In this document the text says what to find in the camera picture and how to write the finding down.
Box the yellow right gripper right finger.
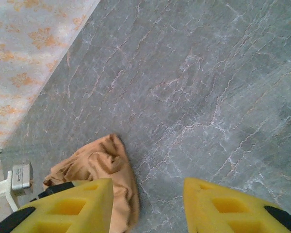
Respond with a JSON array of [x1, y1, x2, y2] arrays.
[[183, 177, 291, 233]]

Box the orange-tan t-shirt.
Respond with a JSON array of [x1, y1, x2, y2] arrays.
[[43, 133, 140, 233]]

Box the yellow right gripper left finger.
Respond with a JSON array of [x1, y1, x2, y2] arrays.
[[0, 177, 114, 233]]

